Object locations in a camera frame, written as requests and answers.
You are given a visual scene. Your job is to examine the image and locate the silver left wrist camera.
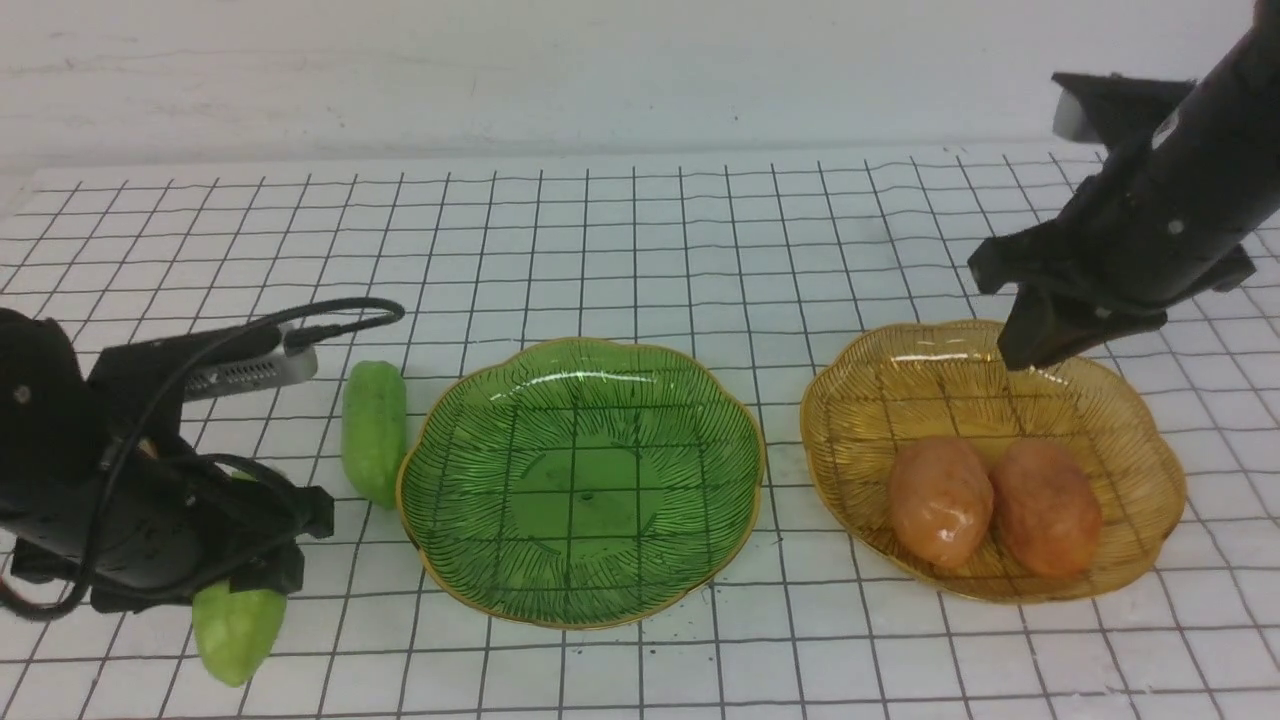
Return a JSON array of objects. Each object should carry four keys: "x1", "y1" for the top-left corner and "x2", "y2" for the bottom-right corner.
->
[{"x1": 183, "y1": 322, "x2": 319, "y2": 402}]

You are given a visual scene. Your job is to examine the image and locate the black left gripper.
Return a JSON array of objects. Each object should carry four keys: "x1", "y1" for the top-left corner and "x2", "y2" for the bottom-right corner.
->
[{"x1": 1, "y1": 307, "x2": 335, "y2": 612}]

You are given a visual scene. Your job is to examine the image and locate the orange potato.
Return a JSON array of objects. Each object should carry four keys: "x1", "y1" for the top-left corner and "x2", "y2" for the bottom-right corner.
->
[
  {"x1": 887, "y1": 436, "x2": 995, "y2": 570},
  {"x1": 991, "y1": 438, "x2": 1105, "y2": 578}
]

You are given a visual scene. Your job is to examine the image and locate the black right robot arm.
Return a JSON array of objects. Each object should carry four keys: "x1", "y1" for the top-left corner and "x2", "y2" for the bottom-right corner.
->
[{"x1": 968, "y1": 1, "x2": 1279, "y2": 370}]

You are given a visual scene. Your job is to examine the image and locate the green glass plate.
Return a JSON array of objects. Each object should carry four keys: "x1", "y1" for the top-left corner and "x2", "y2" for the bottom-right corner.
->
[{"x1": 396, "y1": 337, "x2": 767, "y2": 630}]

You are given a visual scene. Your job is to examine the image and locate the green gourd vegetable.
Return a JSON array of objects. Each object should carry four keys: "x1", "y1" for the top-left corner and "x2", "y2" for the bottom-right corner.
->
[
  {"x1": 340, "y1": 360, "x2": 407, "y2": 510},
  {"x1": 191, "y1": 582, "x2": 288, "y2": 687}
]

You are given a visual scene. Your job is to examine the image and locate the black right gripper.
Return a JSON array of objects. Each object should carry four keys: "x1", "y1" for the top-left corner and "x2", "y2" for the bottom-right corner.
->
[{"x1": 968, "y1": 138, "x2": 1258, "y2": 372}]

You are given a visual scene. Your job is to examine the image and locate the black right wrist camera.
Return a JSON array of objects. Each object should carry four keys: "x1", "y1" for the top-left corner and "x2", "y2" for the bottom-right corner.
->
[{"x1": 1051, "y1": 70, "x2": 1196, "y2": 149}]

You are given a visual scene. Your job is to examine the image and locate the amber glass plate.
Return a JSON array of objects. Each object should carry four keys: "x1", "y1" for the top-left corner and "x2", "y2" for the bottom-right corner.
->
[{"x1": 799, "y1": 319, "x2": 1187, "y2": 603}]

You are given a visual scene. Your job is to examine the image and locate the black camera cable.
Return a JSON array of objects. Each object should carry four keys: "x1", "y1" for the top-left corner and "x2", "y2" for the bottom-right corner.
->
[{"x1": 0, "y1": 297, "x2": 407, "y2": 621}]

